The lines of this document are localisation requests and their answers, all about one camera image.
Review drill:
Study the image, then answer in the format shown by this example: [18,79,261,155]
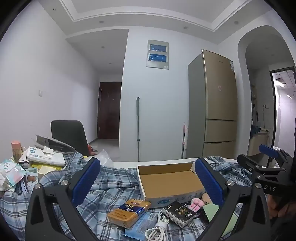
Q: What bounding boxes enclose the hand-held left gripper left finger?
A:
[25,157,102,241]

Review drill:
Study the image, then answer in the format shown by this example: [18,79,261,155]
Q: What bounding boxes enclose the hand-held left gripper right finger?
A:
[194,157,271,241]

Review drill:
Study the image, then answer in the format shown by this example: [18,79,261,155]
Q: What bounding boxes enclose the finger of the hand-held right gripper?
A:
[236,153,287,179]
[258,144,296,171]

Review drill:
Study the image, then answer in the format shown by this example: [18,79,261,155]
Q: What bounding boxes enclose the beige powder puff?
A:
[201,193,213,205]

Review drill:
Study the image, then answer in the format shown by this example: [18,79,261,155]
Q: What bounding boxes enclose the white plush with pink bow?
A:
[188,198,208,223]

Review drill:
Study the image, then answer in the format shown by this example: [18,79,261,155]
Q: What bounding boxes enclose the cardboard box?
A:
[136,161,207,208]

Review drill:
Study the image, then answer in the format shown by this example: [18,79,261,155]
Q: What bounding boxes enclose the orange blue packet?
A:
[107,199,151,229]

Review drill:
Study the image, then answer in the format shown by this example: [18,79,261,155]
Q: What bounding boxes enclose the person's right hand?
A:
[267,193,281,219]

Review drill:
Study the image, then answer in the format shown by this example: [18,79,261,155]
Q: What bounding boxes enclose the beige cabinet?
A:
[247,130,270,158]

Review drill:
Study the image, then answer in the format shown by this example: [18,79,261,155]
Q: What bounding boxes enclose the blue plaid cloth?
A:
[0,152,255,241]

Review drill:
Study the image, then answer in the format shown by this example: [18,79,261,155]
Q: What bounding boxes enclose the clear plastic bag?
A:
[92,149,114,168]

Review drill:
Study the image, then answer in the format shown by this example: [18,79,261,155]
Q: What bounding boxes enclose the red bags on floor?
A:
[87,144,99,156]

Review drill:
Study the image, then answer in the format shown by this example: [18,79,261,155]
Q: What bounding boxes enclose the yellow sponge pack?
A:
[31,163,59,179]

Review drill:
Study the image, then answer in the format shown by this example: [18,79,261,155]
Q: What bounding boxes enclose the small black box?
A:
[162,201,202,228]

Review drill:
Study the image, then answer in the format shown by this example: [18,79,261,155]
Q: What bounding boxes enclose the grey paper bag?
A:
[35,135,76,155]

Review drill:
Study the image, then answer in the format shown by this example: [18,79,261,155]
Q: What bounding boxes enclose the white and blue tissue pack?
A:
[26,146,66,166]

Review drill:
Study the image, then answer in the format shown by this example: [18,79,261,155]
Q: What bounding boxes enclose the black chair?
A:
[51,120,91,157]

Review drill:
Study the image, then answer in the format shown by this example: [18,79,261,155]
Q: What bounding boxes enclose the gold refrigerator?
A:
[187,49,238,160]

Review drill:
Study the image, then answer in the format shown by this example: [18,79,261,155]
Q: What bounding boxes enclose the small white carton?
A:
[18,153,31,169]

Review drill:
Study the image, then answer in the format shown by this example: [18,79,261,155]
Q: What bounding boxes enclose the blue plastic packet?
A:
[124,212,162,241]

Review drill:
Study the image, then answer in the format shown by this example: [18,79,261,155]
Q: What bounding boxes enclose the dark wooden door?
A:
[97,82,122,140]

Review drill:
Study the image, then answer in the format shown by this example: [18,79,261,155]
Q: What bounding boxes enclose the pink lidded jar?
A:
[11,140,24,163]

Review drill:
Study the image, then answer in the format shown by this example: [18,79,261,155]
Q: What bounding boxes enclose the pastel printed packet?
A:
[0,160,27,192]

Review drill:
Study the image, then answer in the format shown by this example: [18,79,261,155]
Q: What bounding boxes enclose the grey electrical panel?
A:
[146,39,170,69]

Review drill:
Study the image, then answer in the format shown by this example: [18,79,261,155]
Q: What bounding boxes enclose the white charger cable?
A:
[144,210,172,241]

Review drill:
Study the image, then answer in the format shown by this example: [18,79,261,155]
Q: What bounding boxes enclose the grey mop handle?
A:
[136,97,141,162]

